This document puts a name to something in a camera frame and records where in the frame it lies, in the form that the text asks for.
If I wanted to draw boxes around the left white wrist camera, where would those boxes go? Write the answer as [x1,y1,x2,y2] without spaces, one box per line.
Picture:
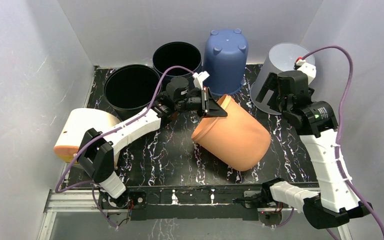
[192,71,210,90]

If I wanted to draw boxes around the aluminium frame rail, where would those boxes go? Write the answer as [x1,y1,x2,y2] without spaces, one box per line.
[38,188,354,240]

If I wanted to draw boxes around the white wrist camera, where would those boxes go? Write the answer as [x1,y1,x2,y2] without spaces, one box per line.
[294,57,317,84]
[192,71,210,90]

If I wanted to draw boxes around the black bucket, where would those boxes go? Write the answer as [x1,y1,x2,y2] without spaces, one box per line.
[103,64,160,121]

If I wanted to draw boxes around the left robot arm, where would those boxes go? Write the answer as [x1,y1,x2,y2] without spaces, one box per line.
[76,73,228,208]

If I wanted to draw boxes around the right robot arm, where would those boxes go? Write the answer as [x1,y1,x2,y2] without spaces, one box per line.
[257,70,372,229]

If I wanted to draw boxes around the orange bucket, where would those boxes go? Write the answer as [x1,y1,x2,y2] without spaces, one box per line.
[191,94,271,172]

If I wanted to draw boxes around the white orange lying container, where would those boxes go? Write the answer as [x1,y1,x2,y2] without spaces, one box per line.
[53,108,121,163]

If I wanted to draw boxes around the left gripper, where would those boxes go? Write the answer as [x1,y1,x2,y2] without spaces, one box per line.
[176,88,228,120]

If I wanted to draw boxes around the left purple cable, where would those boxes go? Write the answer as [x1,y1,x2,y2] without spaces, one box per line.
[54,65,196,229]

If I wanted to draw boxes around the dark navy bucket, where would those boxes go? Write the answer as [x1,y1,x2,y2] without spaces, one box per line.
[152,41,202,90]

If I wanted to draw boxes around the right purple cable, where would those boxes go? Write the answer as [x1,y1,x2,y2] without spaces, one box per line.
[278,45,384,240]

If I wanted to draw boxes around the grey white bucket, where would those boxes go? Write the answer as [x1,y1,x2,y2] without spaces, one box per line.
[250,42,310,115]

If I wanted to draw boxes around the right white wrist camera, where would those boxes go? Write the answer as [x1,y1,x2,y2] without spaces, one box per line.
[294,57,317,84]

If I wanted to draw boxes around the purple cable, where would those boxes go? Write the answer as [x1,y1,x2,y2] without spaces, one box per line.
[278,45,384,240]
[54,65,196,229]

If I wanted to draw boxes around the blue bucket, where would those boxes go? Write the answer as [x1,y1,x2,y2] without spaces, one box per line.
[203,28,249,96]

